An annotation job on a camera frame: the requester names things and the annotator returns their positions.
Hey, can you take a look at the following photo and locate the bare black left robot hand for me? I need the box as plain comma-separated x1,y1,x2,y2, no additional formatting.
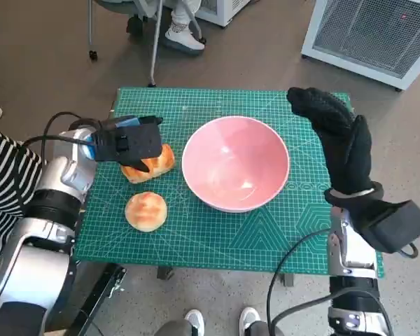
90,114,164,173

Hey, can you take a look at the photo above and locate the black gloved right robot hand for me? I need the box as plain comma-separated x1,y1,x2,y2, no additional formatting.
286,86,374,195

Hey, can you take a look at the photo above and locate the long braided toy bread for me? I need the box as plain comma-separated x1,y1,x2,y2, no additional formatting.
120,143,176,185

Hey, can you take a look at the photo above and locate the round toy bread bun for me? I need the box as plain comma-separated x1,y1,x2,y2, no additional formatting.
125,190,168,232

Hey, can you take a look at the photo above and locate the pink bowl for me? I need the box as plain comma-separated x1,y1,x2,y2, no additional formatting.
181,116,290,214

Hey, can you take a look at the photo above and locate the metal chair with casters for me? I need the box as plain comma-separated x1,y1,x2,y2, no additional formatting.
87,0,162,88

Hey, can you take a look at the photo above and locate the seated person with white shoe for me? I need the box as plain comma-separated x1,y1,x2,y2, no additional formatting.
127,0,206,57

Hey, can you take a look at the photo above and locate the large white grille cabinet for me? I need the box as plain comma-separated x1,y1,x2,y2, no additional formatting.
300,0,420,92

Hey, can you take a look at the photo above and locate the green cutting mat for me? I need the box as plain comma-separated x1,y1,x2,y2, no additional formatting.
71,87,386,279

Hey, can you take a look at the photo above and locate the person in striped clothing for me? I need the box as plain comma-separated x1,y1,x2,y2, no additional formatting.
0,94,43,260

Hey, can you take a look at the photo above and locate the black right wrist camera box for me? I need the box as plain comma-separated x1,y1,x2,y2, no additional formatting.
360,199,420,253

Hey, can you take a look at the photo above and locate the black metal frame bar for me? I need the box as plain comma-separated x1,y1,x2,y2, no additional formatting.
68,262,127,336

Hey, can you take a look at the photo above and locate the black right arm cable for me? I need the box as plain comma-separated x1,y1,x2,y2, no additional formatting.
267,229,332,336

